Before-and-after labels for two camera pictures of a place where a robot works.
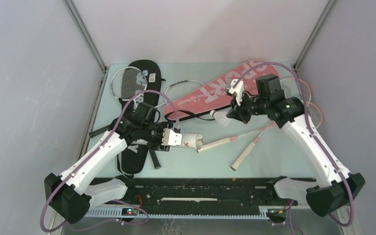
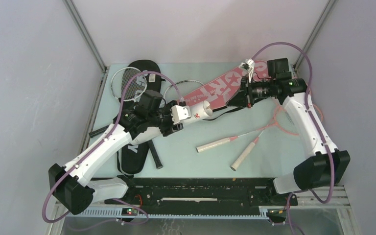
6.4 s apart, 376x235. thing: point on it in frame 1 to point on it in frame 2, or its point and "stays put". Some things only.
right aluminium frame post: x=300 y=57 stays put
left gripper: x=157 y=145 to x=168 y=129
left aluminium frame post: x=104 y=66 stays put
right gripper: x=236 y=114 to x=241 y=99
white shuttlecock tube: x=192 y=140 to x=199 y=111
